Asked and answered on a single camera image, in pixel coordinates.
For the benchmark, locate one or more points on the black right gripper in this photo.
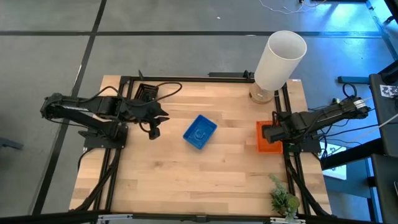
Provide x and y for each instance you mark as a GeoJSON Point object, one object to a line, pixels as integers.
{"type": "Point", "coordinates": [273, 133]}

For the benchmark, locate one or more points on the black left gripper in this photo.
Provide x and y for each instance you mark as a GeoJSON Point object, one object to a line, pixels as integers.
{"type": "Point", "coordinates": [141, 112]}

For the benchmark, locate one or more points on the blue plastic basket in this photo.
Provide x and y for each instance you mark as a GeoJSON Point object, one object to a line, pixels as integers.
{"type": "Point", "coordinates": [199, 132]}

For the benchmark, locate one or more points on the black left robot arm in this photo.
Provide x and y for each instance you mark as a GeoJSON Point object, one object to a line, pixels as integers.
{"type": "Point", "coordinates": [84, 110]}

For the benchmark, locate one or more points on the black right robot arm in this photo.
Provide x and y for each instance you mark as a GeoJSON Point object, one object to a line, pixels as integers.
{"type": "Point", "coordinates": [329, 116]}

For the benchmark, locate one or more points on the orange plastic basket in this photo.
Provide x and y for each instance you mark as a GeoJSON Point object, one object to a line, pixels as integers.
{"type": "Point", "coordinates": [267, 147]}

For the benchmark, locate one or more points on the black plastic basket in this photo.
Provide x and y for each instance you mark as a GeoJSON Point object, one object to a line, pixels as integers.
{"type": "Point", "coordinates": [146, 91]}

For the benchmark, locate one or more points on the round wooden lamp base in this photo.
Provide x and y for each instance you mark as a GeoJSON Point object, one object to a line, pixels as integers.
{"type": "Point", "coordinates": [258, 96]}

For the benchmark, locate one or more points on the potted green artificial plant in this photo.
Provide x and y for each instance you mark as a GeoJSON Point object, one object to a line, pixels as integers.
{"type": "Point", "coordinates": [282, 199]}

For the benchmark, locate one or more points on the white cylindrical lamp shade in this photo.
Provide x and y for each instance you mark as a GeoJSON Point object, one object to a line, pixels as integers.
{"type": "Point", "coordinates": [276, 62]}

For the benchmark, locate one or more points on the black side table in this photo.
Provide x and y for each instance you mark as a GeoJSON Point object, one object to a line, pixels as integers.
{"type": "Point", "coordinates": [385, 130]}

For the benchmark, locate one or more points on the black and white marker sheet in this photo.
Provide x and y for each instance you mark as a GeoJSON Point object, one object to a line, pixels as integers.
{"type": "Point", "coordinates": [389, 91]}

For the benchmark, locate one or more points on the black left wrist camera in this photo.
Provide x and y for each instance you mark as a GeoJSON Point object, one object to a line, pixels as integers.
{"type": "Point", "coordinates": [154, 132]}

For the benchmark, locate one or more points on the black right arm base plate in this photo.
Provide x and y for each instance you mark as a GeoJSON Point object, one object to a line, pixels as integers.
{"type": "Point", "coordinates": [308, 145]}

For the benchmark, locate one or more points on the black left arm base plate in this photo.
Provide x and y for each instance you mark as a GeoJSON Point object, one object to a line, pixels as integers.
{"type": "Point", "coordinates": [102, 141]}

